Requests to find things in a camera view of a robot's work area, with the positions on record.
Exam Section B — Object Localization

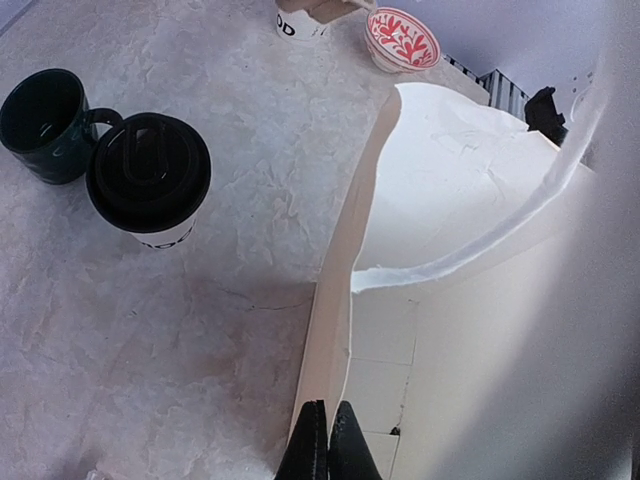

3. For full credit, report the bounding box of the cardboard cup carrier tray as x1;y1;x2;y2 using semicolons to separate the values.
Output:
275;0;377;24

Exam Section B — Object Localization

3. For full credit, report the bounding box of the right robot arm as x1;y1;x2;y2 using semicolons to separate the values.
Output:
524;86;568;147

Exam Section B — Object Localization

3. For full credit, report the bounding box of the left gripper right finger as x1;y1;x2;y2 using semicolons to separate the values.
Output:
328;401;382;480

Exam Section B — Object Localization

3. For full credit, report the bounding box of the white paper cup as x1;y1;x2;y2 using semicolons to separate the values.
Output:
276;1;329;46
127;210;198;250

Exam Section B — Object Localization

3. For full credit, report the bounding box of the red patterned small plate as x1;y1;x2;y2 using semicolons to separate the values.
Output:
365;7;442;74

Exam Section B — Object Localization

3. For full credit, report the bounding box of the dark green mug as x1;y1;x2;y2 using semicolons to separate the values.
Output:
1;68;122;185

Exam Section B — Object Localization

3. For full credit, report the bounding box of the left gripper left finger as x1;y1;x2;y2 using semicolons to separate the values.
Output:
274;400;328;480

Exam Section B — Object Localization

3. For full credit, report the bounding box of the brown paper bag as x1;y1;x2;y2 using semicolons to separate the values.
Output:
295;73;639;479

